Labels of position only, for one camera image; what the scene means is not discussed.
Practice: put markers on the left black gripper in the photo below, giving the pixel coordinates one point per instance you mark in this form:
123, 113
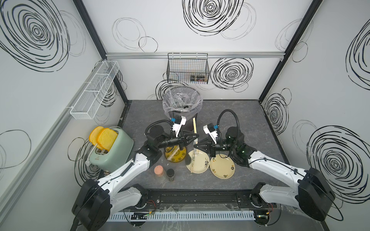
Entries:
181, 140

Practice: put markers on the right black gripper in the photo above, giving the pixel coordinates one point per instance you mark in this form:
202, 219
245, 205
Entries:
209, 149

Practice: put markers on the bamboo chopsticks pair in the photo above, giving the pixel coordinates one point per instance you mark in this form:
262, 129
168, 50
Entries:
195, 130

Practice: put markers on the chopsticks green tip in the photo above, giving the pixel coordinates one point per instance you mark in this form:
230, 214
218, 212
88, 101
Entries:
193, 160

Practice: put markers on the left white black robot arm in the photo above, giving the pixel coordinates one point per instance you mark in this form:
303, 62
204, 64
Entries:
98, 199

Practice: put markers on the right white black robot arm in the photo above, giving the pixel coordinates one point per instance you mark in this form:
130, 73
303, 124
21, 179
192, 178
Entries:
306, 190

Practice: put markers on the cream plate with flower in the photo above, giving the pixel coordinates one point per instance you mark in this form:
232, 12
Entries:
201, 164

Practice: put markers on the yellow patterned plate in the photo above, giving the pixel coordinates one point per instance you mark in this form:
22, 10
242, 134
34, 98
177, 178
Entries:
169, 150

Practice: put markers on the cream plate red black marks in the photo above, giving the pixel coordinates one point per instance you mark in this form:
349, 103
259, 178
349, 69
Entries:
222, 166

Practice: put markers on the clear plastic bin liner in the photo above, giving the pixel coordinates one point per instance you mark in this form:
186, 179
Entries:
183, 100

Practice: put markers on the black lid spice bottle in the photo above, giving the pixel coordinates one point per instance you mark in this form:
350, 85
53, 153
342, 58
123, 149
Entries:
170, 174

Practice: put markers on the pink lid jar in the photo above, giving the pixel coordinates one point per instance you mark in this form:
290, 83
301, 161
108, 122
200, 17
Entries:
160, 173

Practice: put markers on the mint green toaster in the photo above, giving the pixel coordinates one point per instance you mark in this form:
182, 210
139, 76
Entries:
117, 156

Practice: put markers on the right yellow toast slice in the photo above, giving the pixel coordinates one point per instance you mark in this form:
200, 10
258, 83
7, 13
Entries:
106, 139

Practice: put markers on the yellow toast slice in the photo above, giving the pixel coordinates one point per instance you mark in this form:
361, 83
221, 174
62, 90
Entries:
106, 139
94, 134

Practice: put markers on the left yellow toast slice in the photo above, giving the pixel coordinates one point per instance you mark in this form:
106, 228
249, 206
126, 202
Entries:
94, 134

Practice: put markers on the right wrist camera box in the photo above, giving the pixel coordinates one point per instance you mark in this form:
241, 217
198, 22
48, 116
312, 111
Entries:
211, 130

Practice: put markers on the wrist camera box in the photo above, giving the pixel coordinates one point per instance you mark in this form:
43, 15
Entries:
177, 123
211, 130

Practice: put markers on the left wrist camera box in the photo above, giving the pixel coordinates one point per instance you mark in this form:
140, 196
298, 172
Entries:
177, 123

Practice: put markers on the items in wire basket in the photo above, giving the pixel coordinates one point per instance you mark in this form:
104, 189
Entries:
198, 78

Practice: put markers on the black wire wall basket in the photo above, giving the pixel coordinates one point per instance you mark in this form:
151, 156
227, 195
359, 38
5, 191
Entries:
180, 66

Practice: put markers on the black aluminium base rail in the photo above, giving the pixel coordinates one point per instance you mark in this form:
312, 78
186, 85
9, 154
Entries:
154, 198

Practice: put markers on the white slotted cable duct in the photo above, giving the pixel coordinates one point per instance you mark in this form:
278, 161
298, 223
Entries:
183, 216

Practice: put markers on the white wire wall shelf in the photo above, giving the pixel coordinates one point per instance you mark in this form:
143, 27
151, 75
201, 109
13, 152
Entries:
96, 90

